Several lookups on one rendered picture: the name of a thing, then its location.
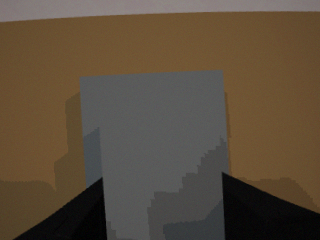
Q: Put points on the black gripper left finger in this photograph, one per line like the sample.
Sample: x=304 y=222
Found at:
x=82 y=218

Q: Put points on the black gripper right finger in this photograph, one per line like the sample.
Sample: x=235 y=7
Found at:
x=252 y=214

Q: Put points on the brown rectangular panel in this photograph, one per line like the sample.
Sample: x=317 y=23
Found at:
x=271 y=70

